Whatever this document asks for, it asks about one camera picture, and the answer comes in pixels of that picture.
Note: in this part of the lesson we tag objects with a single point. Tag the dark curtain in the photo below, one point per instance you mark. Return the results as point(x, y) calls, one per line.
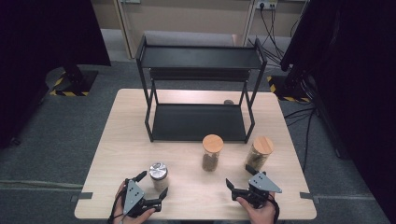
point(40, 46)
point(358, 77)

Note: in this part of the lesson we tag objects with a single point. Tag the wooden-lid glass jar green leaves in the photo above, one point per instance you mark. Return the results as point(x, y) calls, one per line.
point(263, 145)

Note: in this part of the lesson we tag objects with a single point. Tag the white-framed beige partition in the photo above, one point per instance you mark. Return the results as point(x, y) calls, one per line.
point(186, 15)

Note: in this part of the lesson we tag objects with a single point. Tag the person's right hand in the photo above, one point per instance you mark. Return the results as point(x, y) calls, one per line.
point(263, 216)

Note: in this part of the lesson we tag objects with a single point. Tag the black stand base striped tape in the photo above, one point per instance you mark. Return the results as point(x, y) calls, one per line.
point(77, 82)
point(280, 90)

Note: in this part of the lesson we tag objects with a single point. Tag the person's left hand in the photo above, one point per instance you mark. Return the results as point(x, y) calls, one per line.
point(130, 220)

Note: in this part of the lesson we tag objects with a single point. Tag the metal-lid glass jar white powder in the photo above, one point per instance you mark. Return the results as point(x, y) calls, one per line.
point(158, 171)

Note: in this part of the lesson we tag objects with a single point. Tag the grey table bracket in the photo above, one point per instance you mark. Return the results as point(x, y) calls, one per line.
point(82, 196)
point(308, 196)

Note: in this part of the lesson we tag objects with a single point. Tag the white wall outlet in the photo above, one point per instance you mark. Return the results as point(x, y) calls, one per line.
point(265, 3)

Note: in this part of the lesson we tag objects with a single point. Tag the black metal shelf rack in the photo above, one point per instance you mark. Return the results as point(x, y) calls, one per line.
point(199, 57)

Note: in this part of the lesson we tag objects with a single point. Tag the wooden-lid glass jar brown spice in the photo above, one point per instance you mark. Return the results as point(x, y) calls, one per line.
point(213, 143)

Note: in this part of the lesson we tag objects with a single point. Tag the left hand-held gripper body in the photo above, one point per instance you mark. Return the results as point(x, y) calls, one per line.
point(134, 196)

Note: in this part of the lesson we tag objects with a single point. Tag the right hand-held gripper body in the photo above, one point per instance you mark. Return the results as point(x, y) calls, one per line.
point(263, 183)

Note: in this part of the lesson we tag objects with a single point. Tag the small dark round object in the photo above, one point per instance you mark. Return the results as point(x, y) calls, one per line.
point(229, 102)

